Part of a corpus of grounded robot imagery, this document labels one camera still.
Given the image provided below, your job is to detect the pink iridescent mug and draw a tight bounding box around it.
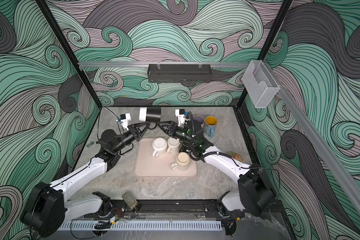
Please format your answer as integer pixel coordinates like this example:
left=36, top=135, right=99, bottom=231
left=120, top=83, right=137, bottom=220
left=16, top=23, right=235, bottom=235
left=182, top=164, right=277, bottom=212
left=193, top=115, right=205, bottom=129

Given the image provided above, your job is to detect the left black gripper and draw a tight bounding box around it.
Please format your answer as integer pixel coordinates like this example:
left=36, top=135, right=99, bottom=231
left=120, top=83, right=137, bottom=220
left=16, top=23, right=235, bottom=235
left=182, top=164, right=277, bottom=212
left=112, top=122, right=150, bottom=156

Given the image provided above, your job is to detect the clear acrylic wall holder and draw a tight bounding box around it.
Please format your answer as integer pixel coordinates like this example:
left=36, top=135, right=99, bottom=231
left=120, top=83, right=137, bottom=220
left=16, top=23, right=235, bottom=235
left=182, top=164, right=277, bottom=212
left=242, top=61, right=280, bottom=109

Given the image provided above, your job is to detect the blue mug yellow inside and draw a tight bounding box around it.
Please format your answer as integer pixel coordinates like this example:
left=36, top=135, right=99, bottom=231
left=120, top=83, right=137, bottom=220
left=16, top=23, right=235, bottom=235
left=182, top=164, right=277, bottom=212
left=204, top=116, right=218, bottom=137

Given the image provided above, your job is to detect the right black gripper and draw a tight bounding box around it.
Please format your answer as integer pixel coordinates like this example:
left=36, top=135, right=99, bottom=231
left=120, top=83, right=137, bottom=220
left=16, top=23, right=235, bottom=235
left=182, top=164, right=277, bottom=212
left=159, top=121, right=199, bottom=147

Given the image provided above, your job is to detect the black mug white base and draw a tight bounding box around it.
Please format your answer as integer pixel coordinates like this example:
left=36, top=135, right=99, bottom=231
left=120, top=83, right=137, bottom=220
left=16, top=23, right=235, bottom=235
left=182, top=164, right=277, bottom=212
left=139, top=107, right=162, bottom=130

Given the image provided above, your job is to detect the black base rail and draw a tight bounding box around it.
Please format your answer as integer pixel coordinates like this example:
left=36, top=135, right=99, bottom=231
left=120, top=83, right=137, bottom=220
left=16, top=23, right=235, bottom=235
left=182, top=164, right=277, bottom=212
left=62, top=198, right=286, bottom=220

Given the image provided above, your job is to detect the white slotted cable duct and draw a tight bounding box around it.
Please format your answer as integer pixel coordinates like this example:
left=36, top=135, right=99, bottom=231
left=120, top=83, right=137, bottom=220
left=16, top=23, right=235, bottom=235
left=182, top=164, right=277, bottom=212
left=59, top=220, right=223, bottom=232

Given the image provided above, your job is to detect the pink silicone tray mat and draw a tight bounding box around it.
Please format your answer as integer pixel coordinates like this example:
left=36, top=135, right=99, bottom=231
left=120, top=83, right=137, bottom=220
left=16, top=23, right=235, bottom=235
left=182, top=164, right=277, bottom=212
left=134, top=138, right=198, bottom=178

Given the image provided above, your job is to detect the white ribbed-bottom mug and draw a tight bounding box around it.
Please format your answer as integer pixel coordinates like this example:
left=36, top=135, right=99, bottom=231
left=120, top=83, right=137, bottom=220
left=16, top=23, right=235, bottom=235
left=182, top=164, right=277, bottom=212
left=152, top=138, right=168, bottom=158

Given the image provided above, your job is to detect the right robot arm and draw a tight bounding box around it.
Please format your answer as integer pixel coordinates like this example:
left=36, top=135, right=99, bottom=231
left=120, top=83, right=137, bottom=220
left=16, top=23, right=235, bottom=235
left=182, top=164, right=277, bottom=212
left=158, top=121, right=276, bottom=217

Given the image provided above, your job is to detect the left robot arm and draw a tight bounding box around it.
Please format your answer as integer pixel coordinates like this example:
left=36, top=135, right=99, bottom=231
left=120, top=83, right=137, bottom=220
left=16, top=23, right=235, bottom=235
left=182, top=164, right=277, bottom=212
left=20, top=122, right=150, bottom=235

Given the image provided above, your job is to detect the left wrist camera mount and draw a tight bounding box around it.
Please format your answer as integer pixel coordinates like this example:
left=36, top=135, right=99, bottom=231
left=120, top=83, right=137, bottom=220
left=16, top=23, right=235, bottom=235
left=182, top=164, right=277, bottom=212
left=118, top=113, right=131, bottom=130

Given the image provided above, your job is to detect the colourful round tin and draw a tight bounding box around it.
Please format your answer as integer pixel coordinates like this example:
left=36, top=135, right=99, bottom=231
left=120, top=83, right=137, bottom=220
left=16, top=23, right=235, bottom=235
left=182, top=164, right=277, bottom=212
left=228, top=152, right=243, bottom=163

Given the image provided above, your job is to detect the cream speckled mug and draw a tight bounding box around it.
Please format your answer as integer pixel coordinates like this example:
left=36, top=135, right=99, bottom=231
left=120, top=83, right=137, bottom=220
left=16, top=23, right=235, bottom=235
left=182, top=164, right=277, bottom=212
left=171, top=152, right=191, bottom=171

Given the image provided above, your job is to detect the tall white mug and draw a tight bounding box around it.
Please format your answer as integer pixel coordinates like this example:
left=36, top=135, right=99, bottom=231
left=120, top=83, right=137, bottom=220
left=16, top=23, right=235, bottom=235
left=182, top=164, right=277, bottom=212
left=167, top=138, right=181, bottom=154

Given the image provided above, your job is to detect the black wire wall basket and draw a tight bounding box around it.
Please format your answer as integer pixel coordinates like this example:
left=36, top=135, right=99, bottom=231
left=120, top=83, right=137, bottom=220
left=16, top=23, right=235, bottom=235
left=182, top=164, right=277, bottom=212
left=147, top=64, right=212, bottom=83

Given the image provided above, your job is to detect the small metal device front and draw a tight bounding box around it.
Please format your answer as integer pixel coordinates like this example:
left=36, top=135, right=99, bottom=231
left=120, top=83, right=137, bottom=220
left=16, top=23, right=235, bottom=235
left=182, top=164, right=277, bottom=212
left=122, top=192, right=139, bottom=211

